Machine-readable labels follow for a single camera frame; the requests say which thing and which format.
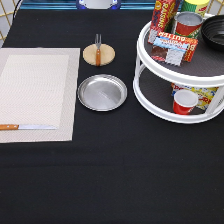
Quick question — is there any round silver metal plate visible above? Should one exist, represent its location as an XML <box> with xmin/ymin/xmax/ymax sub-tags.
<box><xmin>77</xmin><ymin>74</ymin><xmax>127</xmax><ymax>112</ymax></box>

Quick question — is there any wooden handled metal fork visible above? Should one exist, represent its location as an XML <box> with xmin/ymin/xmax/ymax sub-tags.
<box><xmin>95</xmin><ymin>34</ymin><xmax>101</xmax><ymax>66</ymax></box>

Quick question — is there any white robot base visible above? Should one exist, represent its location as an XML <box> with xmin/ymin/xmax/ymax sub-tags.
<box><xmin>76</xmin><ymin>0</ymin><xmax>121</xmax><ymax>9</ymax></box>

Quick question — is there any round wooden coaster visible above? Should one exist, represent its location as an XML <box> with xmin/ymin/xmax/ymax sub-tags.
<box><xmin>83</xmin><ymin>44</ymin><xmax>115</xmax><ymax>66</ymax></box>

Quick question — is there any red plastic cup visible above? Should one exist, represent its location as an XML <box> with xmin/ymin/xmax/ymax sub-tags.
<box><xmin>173</xmin><ymin>89</ymin><xmax>198</xmax><ymax>115</ymax></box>

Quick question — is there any beige woven placemat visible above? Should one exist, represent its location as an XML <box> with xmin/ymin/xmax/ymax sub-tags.
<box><xmin>0</xmin><ymin>48</ymin><xmax>80</xmax><ymax>143</ymax></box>

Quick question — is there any white two-tier turntable shelf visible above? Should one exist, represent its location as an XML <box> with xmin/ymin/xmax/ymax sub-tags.
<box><xmin>133</xmin><ymin>22</ymin><xmax>224</xmax><ymax>124</ymax></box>

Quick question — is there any brown chocolate bar packet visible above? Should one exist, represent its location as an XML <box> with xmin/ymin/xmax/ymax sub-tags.
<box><xmin>151</xmin><ymin>46</ymin><xmax>184</xmax><ymax>66</ymax></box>

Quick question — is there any red butter box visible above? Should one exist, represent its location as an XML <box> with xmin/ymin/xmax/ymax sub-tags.
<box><xmin>153</xmin><ymin>32</ymin><xmax>198</xmax><ymax>62</ymax></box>

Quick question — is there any yellow snack box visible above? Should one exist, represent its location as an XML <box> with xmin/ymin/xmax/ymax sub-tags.
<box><xmin>171</xmin><ymin>83</ymin><xmax>218</xmax><ymax>110</ymax></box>

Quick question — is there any red raisins box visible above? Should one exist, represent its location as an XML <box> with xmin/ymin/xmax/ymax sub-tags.
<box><xmin>148</xmin><ymin>0</ymin><xmax>181</xmax><ymax>44</ymax></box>

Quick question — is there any red labelled tin can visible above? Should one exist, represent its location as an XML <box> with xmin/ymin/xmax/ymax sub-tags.
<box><xmin>173</xmin><ymin>11</ymin><xmax>203</xmax><ymax>38</ymax></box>

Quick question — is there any black bowl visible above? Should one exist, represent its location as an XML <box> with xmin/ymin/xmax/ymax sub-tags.
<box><xmin>201</xmin><ymin>15</ymin><xmax>224</xmax><ymax>52</ymax></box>

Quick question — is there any green yellow canister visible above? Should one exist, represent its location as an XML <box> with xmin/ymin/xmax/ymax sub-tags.
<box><xmin>181</xmin><ymin>0</ymin><xmax>210</xmax><ymax>16</ymax></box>

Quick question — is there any wooden handled table knife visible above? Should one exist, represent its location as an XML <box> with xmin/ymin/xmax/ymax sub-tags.
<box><xmin>0</xmin><ymin>124</ymin><xmax>57</xmax><ymax>131</ymax></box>

